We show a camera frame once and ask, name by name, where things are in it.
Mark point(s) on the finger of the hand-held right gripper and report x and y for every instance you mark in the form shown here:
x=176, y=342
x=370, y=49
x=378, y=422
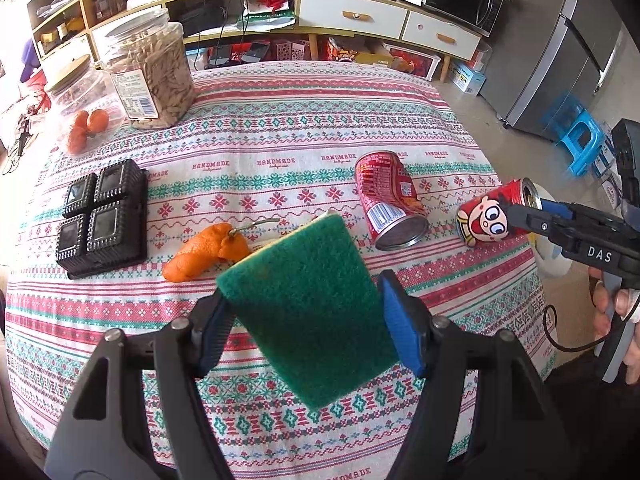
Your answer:
x=552, y=207
x=530, y=221

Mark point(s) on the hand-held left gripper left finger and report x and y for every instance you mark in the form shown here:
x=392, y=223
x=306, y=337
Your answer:
x=215, y=330

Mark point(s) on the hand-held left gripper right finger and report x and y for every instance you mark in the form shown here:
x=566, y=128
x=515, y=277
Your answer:
x=400, y=320

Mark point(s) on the red cartoon drink can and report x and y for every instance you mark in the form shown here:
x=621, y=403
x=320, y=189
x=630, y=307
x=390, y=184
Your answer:
x=485, y=220

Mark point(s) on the white plastic bin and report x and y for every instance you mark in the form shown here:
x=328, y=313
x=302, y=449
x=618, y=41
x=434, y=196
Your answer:
x=547, y=262

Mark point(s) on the green scouring sponge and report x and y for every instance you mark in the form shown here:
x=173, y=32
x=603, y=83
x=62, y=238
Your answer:
x=310, y=310

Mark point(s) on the person's right hand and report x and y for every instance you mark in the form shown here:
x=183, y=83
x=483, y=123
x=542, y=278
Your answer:
x=631, y=330

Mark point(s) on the blue plastic stool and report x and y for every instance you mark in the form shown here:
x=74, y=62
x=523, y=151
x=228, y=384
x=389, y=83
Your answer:
x=582, y=140

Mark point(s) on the white and blue carton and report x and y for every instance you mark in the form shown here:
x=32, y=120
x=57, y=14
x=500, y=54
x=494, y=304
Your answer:
x=467, y=77

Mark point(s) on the black four-compartment tray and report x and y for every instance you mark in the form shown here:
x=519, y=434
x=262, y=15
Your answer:
x=105, y=220

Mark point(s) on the grey refrigerator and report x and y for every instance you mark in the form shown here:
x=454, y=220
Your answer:
x=550, y=50

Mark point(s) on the tangerine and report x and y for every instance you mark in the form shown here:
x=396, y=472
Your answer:
x=98, y=120
x=80, y=119
x=76, y=141

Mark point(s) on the clear plastic snack jar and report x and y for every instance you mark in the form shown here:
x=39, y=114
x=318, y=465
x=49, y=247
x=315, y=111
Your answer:
x=150, y=70

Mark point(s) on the glass jar with wooden lid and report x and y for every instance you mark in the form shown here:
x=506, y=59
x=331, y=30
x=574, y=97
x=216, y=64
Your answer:
x=80, y=90

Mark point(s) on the wooden tv cabinet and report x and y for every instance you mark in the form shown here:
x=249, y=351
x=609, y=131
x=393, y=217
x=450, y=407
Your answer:
x=350, y=12

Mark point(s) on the green bag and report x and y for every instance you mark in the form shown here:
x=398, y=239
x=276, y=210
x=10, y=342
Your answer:
x=265, y=15

